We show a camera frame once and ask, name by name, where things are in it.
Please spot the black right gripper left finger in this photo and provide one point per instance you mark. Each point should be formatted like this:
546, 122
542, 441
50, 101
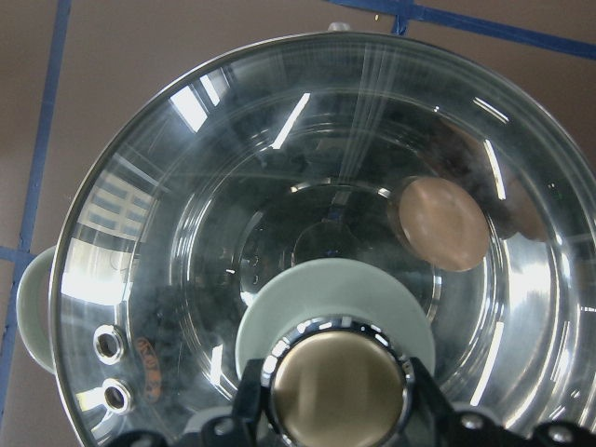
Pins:
250, 426

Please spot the beige egg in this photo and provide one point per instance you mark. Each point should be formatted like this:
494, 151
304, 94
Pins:
443, 224

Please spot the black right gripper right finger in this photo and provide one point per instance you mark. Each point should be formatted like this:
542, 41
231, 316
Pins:
430, 412

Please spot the glass pot lid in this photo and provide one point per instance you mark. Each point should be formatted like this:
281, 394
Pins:
326, 242

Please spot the pale green cooking pot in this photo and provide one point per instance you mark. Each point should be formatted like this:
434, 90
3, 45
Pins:
35, 302

